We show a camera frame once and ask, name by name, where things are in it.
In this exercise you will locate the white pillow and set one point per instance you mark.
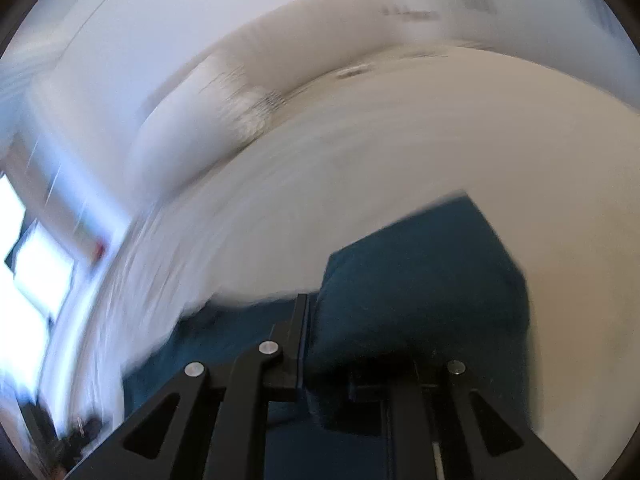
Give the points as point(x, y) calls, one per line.
point(175, 135)

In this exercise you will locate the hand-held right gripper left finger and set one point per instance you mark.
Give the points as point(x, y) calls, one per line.
point(291, 357)

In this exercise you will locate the teal knit sweater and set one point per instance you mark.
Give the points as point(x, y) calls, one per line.
point(425, 285)

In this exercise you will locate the beige bed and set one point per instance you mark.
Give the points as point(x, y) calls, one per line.
point(400, 135)

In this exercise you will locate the dark object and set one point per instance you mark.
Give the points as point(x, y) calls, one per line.
point(75, 435)

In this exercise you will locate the beige padded headboard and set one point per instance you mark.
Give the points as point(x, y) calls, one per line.
point(325, 25)

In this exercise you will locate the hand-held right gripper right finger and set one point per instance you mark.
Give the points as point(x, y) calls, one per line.
point(410, 410)

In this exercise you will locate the bright window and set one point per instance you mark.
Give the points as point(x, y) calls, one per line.
point(40, 270)

